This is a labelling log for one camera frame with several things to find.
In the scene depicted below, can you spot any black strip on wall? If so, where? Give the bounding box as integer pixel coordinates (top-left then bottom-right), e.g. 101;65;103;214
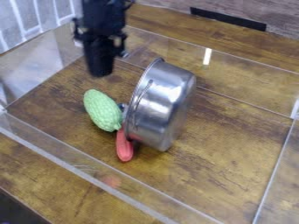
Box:
190;7;267;32

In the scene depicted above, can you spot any clear acrylic enclosure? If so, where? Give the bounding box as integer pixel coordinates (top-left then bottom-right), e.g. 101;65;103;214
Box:
0;27;299;224

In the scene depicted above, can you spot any spoon with orange handle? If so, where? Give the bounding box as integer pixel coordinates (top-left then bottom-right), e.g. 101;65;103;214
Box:
117;128;135;162

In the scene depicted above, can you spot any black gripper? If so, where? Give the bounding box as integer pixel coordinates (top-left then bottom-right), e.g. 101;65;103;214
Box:
74;0;129;77

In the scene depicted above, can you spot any silver metal pot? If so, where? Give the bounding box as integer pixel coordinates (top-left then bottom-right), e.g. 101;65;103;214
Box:
125;58;197;151

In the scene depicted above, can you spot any green bumpy toy gourd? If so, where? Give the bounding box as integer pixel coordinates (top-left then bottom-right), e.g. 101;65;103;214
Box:
83;89;123;132

